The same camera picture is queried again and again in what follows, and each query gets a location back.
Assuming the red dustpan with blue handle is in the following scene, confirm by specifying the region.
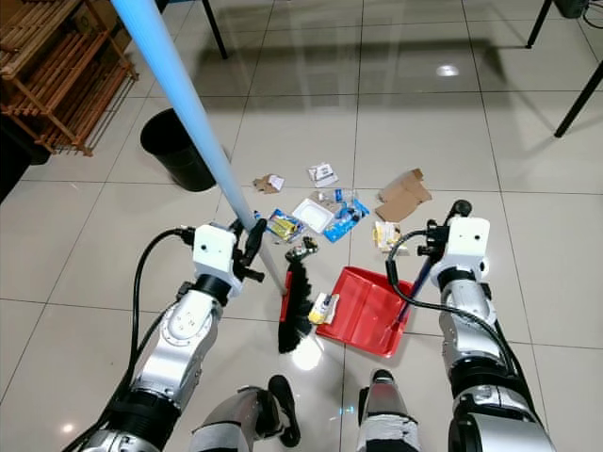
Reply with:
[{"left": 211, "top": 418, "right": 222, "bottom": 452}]
[{"left": 316, "top": 198, "right": 475, "bottom": 357}]

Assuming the pale-handled black bristle broom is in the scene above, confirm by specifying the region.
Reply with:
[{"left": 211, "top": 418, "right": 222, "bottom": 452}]
[{"left": 110, "top": 0, "right": 318, "bottom": 355}]

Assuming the yellow white crumpled wrapper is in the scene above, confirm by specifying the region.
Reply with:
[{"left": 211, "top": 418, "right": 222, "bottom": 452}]
[{"left": 374, "top": 219, "right": 408, "bottom": 253}]

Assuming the folded brown cardboard piece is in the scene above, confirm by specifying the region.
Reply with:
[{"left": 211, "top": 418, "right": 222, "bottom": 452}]
[{"left": 377, "top": 168, "right": 432, "bottom": 222}]

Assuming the small dark gold wrapper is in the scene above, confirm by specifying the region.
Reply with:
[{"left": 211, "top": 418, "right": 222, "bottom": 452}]
[{"left": 290, "top": 237, "right": 319, "bottom": 265}]

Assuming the white square packet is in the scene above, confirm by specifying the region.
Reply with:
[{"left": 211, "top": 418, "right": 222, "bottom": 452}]
[{"left": 290, "top": 198, "right": 337, "bottom": 234}]

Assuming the small yellow white packet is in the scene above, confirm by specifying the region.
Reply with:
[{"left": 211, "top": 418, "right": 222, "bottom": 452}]
[{"left": 309, "top": 292, "right": 340, "bottom": 326}]

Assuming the blue plastic packet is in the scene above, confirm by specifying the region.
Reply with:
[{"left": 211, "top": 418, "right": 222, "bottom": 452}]
[{"left": 325, "top": 196, "right": 371, "bottom": 244}]

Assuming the white printed packet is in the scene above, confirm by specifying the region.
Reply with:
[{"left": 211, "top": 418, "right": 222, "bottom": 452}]
[{"left": 307, "top": 163, "right": 340, "bottom": 187}]

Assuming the black round waste bin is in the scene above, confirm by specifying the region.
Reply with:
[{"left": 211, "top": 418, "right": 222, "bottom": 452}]
[{"left": 139, "top": 106, "right": 225, "bottom": 192}]

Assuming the robot left leg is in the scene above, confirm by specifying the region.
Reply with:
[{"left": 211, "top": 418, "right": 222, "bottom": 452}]
[{"left": 188, "top": 375, "right": 302, "bottom": 452}]

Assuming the robot leg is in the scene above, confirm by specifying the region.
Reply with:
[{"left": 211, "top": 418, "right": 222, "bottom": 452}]
[
  {"left": 358, "top": 369, "right": 420, "bottom": 452},
  {"left": 188, "top": 375, "right": 302, "bottom": 452}
]

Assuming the robot right leg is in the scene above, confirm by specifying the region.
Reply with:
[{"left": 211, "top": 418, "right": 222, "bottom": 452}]
[{"left": 358, "top": 369, "right": 420, "bottom": 452}]

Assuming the white table with black legs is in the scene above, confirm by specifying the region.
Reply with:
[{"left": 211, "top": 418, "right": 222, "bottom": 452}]
[{"left": 203, "top": 0, "right": 603, "bottom": 139}]

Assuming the wooden slatted rack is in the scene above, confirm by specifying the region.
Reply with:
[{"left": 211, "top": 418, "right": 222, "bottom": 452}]
[{"left": 0, "top": 0, "right": 139, "bottom": 156}]

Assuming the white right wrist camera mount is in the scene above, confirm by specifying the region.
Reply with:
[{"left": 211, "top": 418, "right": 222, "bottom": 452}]
[{"left": 433, "top": 217, "right": 491, "bottom": 288}]

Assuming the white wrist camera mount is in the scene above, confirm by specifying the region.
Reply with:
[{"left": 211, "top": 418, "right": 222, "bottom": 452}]
[
  {"left": 193, "top": 224, "right": 243, "bottom": 298},
  {"left": 433, "top": 217, "right": 491, "bottom": 288}
]

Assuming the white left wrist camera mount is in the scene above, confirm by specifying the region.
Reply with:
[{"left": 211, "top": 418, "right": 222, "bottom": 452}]
[{"left": 193, "top": 224, "right": 243, "bottom": 298}]

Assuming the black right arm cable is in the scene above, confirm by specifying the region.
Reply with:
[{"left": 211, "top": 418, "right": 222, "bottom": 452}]
[{"left": 386, "top": 229, "right": 519, "bottom": 378}]

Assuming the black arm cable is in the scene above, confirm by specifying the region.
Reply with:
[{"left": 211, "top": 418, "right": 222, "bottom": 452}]
[
  {"left": 132, "top": 229, "right": 199, "bottom": 378},
  {"left": 386, "top": 229, "right": 519, "bottom": 378}
]

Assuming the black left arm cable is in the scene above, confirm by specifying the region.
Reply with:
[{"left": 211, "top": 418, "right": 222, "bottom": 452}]
[{"left": 132, "top": 229, "right": 199, "bottom": 378}]

